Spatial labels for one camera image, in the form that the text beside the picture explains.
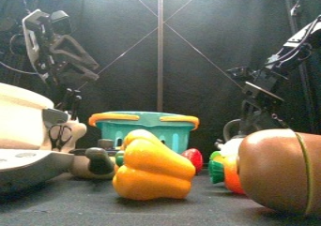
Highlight red toy tomato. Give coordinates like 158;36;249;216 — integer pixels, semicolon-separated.
180;147;205;175

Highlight white flat toy base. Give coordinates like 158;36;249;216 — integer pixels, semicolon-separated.
0;147;77;194

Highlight grey vertical frame pole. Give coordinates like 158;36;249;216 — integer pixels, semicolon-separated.
156;0;166;113

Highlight yellow toy bell pepper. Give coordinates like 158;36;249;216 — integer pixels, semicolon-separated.
112;128;197;202

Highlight teal basket orange handles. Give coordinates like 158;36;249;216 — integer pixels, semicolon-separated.
89;111;201;155

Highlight orange toy carrot green top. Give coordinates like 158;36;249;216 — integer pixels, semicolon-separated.
208;150;249;196

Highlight large brown toy potato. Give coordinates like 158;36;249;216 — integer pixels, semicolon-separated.
237;128;321;218

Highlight grey brown toy mushroom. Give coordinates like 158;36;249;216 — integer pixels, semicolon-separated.
69;138;121;180

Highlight white toy kettle grey handle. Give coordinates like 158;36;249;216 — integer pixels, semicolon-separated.
213;118;252;163

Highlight thin diagonal brace wire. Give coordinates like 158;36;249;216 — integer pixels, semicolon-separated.
80;0;212;90
121;0;245;83

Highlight white toy holder scissors print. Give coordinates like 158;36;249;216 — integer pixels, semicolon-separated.
0;82;89;153

